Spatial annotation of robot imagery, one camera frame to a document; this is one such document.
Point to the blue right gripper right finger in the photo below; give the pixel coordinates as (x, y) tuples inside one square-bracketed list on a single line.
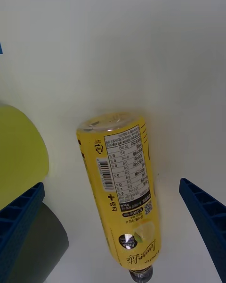
[(209, 219)]

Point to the yellow-green plastic bin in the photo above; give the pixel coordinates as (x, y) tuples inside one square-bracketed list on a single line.
[(21, 151)]

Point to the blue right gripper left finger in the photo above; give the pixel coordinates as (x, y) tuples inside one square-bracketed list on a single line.
[(16, 226)]

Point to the yellow label plastic bottle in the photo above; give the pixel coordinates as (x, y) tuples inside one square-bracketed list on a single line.
[(122, 181)]

